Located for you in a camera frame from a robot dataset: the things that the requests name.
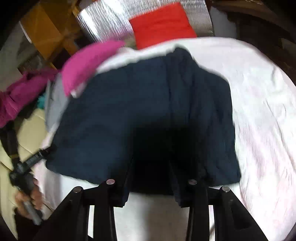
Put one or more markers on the red pillow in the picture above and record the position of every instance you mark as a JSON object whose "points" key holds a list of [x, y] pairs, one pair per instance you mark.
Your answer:
{"points": [[166, 23]]}

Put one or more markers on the purple fleece garment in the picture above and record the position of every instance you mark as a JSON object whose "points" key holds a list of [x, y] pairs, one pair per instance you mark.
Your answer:
{"points": [[23, 92]]}

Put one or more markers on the grey garment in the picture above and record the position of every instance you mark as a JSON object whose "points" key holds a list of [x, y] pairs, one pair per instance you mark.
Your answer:
{"points": [[55, 101]]}

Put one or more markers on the teal garment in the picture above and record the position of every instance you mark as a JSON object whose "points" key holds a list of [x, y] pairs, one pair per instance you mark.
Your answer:
{"points": [[41, 102]]}

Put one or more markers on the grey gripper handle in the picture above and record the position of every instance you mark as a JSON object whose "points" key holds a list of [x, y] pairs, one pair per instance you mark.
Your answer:
{"points": [[35, 215]]}

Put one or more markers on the white pink bed sheet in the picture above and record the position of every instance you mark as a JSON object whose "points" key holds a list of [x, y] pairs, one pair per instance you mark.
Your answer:
{"points": [[263, 100]]}

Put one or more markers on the silver foil insulation board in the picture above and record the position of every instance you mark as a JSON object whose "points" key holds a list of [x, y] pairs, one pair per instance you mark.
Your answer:
{"points": [[109, 20]]}

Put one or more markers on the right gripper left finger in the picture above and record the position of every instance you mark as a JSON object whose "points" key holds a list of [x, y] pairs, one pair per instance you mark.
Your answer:
{"points": [[86, 214]]}

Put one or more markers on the navy blue zip jacket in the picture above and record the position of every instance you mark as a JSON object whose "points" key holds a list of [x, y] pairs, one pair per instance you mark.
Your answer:
{"points": [[151, 124]]}

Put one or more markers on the magenta pillow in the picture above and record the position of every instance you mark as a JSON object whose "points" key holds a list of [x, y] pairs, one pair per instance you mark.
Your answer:
{"points": [[82, 65]]}

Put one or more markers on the black garment on sofa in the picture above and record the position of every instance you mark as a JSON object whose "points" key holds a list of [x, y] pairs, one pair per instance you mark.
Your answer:
{"points": [[9, 139]]}

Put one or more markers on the cream leather sofa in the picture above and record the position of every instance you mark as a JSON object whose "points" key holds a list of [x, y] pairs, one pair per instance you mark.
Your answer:
{"points": [[30, 132]]}

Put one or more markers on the dark person's left forearm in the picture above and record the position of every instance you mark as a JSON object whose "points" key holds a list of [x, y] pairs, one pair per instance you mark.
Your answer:
{"points": [[25, 227]]}

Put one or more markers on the person's left hand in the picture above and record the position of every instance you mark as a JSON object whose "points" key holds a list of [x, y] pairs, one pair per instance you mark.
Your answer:
{"points": [[35, 199]]}

